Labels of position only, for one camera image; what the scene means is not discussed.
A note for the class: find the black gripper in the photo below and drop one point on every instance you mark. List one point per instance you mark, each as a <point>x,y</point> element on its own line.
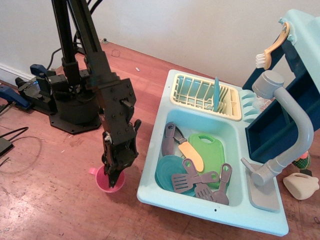
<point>117,157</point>

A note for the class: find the pink plastic cup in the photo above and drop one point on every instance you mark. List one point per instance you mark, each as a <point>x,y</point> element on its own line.
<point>102,180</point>

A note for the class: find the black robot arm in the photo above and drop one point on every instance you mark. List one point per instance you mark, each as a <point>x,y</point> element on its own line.
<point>115,96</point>

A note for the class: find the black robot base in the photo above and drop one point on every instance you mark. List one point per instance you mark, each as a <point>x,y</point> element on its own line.
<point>77,108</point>

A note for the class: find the teal plate in sink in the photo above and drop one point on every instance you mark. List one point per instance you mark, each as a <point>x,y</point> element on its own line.
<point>166,167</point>

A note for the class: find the light blue toy sink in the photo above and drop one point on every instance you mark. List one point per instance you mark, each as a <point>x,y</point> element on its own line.
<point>232,134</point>

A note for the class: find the grey slotted spatula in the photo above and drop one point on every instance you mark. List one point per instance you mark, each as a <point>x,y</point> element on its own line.
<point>183,182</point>

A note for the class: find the yellow toy knife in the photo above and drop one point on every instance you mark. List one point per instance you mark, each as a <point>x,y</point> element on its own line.
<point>188,150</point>

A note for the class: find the green cutting board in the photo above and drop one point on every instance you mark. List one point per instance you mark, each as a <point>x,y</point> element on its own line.
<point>210,149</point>

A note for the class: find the blue black clamp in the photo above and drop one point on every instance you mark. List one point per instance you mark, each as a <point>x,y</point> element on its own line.
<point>36,93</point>

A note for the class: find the black flat device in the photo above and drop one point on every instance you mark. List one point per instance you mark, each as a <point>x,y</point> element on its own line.
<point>5,146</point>

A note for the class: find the grey toy ladle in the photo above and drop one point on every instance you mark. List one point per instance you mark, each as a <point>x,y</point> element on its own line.
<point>220,195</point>

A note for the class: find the yellow dish rack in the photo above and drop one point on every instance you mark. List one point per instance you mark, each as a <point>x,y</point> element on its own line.
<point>196,93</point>

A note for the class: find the teal plate in rack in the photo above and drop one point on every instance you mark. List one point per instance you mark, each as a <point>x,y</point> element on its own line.
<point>216,94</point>

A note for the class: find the grey toy faucet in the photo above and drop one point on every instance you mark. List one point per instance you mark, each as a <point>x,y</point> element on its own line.
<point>269,85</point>

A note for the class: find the dark blue toy shelf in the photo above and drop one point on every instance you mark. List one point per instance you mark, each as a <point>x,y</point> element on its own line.
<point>274,131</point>

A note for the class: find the green toy vegetable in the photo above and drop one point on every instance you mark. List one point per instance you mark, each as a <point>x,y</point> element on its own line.
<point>303,163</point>

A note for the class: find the tan dish brush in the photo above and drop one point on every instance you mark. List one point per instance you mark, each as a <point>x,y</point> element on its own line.
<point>264,60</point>

